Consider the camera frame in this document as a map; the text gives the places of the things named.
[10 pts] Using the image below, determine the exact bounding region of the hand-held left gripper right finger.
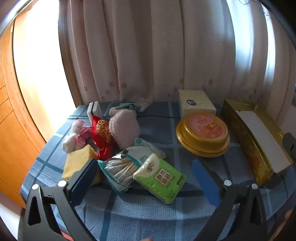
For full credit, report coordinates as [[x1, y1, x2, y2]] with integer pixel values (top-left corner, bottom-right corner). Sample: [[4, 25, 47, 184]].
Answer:
[[192, 159, 282, 241]]

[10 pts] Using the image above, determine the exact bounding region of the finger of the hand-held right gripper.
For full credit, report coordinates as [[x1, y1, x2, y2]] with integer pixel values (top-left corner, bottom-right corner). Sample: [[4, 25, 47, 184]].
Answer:
[[282, 132, 296, 163]]

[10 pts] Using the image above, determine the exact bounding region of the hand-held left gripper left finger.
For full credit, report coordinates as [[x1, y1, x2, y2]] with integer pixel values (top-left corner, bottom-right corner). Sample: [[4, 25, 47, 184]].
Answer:
[[17, 159, 100, 241]]

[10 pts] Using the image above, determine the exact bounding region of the yellow sponge cloth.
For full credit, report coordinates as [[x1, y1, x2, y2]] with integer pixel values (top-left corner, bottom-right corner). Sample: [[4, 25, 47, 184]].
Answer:
[[62, 145, 102, 186]]

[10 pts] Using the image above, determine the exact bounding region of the cotton swabs pack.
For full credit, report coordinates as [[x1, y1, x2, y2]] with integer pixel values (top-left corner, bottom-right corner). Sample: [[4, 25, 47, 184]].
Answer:
[[97, 154, 141, 196]]

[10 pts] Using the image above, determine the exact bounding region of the pink knitted item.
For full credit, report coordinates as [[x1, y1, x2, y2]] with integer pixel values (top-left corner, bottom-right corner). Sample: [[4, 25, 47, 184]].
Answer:
[[77, 126, 94, 146]]

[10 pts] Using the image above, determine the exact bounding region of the green tissue packet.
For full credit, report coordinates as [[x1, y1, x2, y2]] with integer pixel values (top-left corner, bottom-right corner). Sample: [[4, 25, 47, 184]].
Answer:
[[133, 153, 186, 204]]

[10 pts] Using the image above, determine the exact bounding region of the red embroidered pouch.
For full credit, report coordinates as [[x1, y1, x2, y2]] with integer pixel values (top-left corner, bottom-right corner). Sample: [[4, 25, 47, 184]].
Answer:
[[91, 116, 117, 159]]

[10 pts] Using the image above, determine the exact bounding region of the gold rectangular box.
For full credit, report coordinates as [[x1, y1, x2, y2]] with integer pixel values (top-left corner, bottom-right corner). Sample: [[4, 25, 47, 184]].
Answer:
[[221, 99, 293, 188]]

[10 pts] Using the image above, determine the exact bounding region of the pink fluffy plush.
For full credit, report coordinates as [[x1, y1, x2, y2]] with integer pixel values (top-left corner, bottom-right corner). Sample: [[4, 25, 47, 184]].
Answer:
[[109, 110, 140, 149]]

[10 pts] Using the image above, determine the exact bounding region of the teal cloth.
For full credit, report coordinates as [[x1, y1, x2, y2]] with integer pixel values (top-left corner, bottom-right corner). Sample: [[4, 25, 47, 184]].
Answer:
[[116, 103, 141, 112]]

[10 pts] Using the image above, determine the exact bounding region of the clear plastic bag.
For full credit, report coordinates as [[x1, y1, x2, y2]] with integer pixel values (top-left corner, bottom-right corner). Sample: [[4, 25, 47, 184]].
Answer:
[[136, 98, 153, 112]]

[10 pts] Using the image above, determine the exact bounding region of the round gold tin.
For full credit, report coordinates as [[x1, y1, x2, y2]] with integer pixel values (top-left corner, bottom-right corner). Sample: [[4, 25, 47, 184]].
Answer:
[[176, 112, 230, 157]]

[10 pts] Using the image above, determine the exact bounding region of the blue plaid tablecloth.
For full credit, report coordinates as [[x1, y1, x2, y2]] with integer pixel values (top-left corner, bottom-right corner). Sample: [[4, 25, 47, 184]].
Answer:
[[20, 101, 296, 241]]

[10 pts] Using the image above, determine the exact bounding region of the pale yellow tissue box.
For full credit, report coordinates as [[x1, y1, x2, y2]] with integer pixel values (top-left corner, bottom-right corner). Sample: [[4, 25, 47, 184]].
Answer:
[[178, 90, 216, 118]]

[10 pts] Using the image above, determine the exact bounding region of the orange wooden wardrobe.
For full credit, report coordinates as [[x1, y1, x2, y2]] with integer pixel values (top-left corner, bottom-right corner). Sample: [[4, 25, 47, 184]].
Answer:
[[0, 19, 49, 209]]

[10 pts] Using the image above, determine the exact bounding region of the pale floral curtain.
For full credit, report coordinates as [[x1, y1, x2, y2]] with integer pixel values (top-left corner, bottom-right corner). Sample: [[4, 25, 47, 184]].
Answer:
[[58, 0, 296, 109]]

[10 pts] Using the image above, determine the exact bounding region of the black cable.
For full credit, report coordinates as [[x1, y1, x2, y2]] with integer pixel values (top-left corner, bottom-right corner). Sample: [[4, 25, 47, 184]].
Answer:
[[136, 113, 182, 120]]

